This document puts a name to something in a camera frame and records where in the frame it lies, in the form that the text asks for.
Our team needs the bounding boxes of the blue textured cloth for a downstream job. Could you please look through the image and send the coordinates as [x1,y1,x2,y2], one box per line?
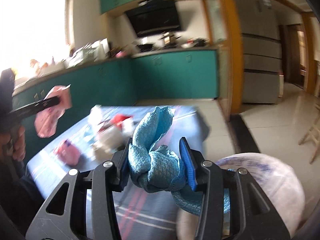
[127,106,231,216]

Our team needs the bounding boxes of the large pink plastic bag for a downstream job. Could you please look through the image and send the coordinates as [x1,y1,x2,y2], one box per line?
[34,85,72,138]

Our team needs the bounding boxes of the white plastic bag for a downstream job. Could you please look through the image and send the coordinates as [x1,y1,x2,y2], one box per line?
[88,105,135,160]

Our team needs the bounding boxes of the small pink plastic bag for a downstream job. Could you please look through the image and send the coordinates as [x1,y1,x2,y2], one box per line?
[54,139,81,166]

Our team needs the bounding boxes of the teal kitchen cabinets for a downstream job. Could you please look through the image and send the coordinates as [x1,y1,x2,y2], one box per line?
[13,49,219,160]

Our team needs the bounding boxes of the white lined trash bin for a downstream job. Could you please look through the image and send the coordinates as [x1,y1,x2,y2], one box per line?
[176,151,305,239]

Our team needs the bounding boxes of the person's left hand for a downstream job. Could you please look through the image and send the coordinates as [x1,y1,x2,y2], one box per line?
[0,126,25,162]

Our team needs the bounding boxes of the red paper package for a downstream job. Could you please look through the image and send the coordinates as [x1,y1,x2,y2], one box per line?
[110,114,132,127]

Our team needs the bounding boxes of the white dish rack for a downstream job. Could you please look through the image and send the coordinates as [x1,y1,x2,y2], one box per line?
[68,43,98,68]

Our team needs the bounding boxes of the black wok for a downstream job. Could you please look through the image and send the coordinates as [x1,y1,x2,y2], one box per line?
[136,43,153,53]

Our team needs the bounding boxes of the steel stock pot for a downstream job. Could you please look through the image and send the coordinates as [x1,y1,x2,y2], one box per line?
[160,31,181,47]

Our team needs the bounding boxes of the white electric kettle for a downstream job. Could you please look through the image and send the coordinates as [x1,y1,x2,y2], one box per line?
[99,38,110,59]

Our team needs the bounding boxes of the grey refrigerator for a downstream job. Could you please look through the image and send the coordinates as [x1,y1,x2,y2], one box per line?
[234,0,282,104]

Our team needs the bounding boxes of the wooden framed glass door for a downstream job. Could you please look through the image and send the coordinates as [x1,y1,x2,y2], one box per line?
[202,0,244,121]

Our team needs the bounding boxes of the wooden stool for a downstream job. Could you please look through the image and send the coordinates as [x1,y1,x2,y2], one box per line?
[298,103,320,164]

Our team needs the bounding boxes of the black range hood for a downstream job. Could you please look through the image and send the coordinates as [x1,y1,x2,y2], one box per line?
[125,0,182,37]

